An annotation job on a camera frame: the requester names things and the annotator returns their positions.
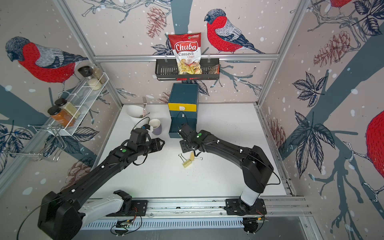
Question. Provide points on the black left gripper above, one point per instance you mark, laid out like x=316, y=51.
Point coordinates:
x=157, y=145

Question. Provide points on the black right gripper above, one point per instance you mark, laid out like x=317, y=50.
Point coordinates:
x=181, y=142

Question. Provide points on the teal bottom drawer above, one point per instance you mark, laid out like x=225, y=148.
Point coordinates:
x=176, y=125

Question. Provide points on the teal drawer cabinet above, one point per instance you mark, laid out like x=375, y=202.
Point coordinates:
x=185, y=94

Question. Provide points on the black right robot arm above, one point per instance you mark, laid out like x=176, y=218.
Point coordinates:
x=255, y=165

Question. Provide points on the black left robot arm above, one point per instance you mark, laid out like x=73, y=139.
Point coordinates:
x=62, y=215

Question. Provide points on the purple mug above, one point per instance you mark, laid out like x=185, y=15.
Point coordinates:
x=155, y=127

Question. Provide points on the white utensil cup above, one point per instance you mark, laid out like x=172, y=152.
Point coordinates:
x=136, y=113

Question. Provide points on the metal fork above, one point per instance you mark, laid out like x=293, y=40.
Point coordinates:
x=144, y=106

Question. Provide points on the red Chuba cassava chips bag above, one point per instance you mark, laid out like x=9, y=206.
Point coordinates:
x=187, y=50

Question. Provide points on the small clear spice jar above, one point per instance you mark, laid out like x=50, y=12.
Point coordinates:
x=98, y=73

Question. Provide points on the beige spice jar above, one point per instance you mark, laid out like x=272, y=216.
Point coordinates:
x=68, y=107

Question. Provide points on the orange spice jar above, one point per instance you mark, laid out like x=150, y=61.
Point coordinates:
x=61, y=116

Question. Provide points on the black lid spice jar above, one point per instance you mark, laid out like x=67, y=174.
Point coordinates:
x=92, y=81

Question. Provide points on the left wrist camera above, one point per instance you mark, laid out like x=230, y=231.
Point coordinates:
x=146, y=127

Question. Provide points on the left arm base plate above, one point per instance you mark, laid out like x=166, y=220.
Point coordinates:
x=131, y=208

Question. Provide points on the black wire wall basket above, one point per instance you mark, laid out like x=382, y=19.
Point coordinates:
x=171, y=70

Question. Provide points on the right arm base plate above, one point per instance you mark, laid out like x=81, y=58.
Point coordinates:
x=239, y=208

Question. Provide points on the white wire spice shelf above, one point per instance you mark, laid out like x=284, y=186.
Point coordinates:
x=82, y=97

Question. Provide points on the wire rack hanger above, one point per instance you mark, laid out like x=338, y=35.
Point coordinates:
x=35, y=143

